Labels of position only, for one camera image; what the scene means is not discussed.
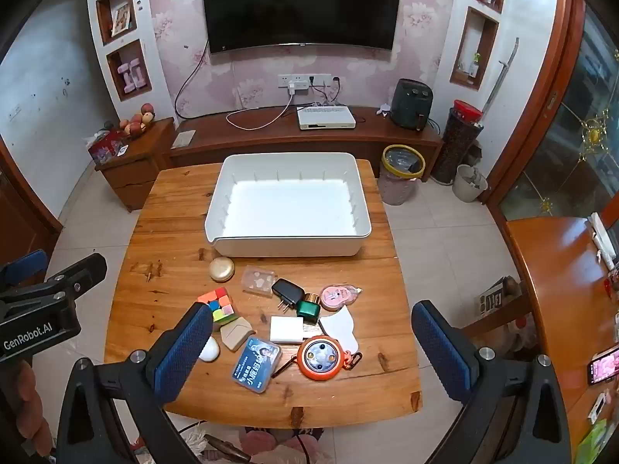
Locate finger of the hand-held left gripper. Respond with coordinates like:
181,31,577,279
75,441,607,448
29,252,108,307
0,250,48,287

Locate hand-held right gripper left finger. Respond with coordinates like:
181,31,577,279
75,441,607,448
57,301,214,464

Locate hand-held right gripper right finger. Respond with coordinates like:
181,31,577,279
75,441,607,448
411,300,574,464

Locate colourful puzzle cube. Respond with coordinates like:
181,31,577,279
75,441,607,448
197,287,239,324

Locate white charger block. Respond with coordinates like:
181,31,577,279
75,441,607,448
269,316,315,345

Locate green rectangular block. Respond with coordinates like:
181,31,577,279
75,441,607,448
295,292,322,326

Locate white plastic storage bin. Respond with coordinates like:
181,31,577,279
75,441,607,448
204,152,373,258

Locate person's left hand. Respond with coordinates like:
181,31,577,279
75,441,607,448
9,362,52,458

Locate white earbud case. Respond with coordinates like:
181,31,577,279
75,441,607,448
198,336,222,363

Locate beige tape dispenser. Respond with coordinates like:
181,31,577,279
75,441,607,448
220,318,256,351

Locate blue card box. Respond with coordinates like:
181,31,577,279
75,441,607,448
232,336,283,394

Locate gold round compact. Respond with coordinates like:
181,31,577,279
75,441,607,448
209,257,236,282

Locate clear plastic bag with pills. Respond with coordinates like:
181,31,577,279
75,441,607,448
241,265,275,297

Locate white fluffy cloth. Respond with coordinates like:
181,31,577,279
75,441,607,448
181,425,214,464

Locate white card piece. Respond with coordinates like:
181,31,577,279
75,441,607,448
319,308,361,355

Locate black charger plug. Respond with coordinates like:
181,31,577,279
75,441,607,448
271,278,305,317

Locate pink clear plastic packet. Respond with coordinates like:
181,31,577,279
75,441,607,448
319,284,363,312

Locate wooden side cabinet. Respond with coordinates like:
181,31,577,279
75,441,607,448
94,117,176,212

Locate orange round tape measure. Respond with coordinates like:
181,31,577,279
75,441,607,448
296,335,345,380

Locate red tissue box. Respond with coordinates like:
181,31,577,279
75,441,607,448
87,130,132,165

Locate wooden dining table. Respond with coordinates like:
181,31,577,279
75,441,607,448
505,217,619,464

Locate pink slipper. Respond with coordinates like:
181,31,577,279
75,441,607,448
242,428,320,464

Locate pile of decorative fruit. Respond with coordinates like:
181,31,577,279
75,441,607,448
118,103,156,136

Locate smartphone with lit screen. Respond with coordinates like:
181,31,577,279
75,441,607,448
587,345,619,386

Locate white bucket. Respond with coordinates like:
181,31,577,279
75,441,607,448
452,164,489,204

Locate yellow-rimmed trash bin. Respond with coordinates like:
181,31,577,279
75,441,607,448
377,144,426,206

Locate dark cylinder with red lid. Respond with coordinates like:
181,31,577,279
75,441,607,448
429,100,484,185

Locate wooden television cabinet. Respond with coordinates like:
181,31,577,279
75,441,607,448
162,105,445,179

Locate dark green air fryer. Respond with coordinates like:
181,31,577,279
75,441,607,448
390,78,433,131

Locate wooden glass door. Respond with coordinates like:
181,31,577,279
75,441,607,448
486,0,619,223

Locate white set-top box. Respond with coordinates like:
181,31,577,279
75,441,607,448
296,105,359,131

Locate black cable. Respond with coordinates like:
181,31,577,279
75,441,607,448
174,41,211,119

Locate small picture frame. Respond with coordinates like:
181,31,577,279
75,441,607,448
110,2,132,37

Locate white cable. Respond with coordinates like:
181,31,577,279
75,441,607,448
226,92,303,131

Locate metal mop handle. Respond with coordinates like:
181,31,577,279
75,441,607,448
480,37,520,117

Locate white wall socket strip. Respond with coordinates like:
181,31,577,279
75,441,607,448
277,73,333,95

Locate black wall television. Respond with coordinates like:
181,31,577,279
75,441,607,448
200,0,404,55

